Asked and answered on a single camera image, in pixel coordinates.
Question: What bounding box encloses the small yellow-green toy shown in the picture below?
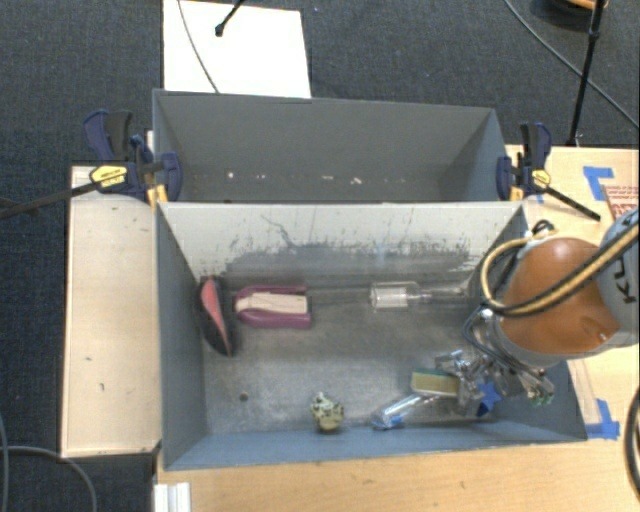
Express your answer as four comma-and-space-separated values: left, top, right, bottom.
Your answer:
309, 391, 346, 434

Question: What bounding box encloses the red and black curved object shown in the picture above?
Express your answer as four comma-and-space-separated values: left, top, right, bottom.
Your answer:
198, 275, 239, 358

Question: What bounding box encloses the clear glass tube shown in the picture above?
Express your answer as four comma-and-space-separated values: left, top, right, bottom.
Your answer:
368, 280, 472, 312

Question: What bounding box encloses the grey metal bin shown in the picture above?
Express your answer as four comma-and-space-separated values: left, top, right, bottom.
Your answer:
151, 88, 589, 472

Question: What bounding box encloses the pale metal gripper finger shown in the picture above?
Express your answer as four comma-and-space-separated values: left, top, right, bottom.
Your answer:
454, 377, 487, 417
434, 350, 475, 379

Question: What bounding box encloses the purple and white U-shaped object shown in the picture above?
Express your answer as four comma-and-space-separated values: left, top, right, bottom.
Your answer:
233, 284, 314, 330

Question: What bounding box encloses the brown cardboard with red print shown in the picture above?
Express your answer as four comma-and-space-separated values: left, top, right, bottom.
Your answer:
601, 183, 640, 222

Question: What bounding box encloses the small blue object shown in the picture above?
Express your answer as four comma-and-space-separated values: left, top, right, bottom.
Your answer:
476, 383, 503, 417

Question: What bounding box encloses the pale wood flat board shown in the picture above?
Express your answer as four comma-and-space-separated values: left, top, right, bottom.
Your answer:
60, 165, 163, 459

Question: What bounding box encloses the yellow and green sponge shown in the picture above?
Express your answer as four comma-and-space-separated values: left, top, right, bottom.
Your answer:
410, 368, 462, 399

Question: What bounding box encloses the clear and blue plastic packet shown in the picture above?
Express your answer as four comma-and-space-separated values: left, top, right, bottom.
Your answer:
370, 394, 437, 432

